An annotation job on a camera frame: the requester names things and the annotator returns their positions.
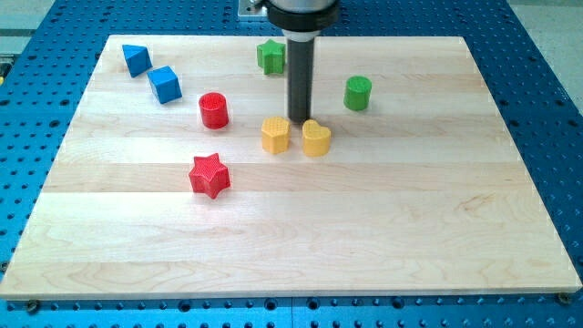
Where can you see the blue triangle block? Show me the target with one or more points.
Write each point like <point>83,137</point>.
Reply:
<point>137,59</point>

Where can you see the blue cube block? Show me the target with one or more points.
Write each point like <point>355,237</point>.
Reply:
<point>164,84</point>

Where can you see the metal mounting bracket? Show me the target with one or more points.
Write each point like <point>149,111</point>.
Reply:
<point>251,10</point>

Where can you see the red cylinder block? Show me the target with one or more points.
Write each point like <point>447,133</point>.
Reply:
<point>213,110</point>

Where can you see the light wooden board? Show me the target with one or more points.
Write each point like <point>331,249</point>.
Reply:
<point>422,192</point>

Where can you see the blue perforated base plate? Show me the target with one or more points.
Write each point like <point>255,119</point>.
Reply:
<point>46,83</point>

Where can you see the yellow hexagon block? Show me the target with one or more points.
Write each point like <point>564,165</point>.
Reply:
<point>275,134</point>

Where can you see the green cylinder block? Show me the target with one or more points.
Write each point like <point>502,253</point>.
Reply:
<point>357,93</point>

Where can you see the yellow heart block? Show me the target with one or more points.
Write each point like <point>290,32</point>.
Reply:
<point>316,139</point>

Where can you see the green star block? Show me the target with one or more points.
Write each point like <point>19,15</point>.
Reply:
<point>271,57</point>

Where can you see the red star block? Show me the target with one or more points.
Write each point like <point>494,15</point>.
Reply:
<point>209,175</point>

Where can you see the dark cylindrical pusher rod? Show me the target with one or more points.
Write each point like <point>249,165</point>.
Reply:
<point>299,80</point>

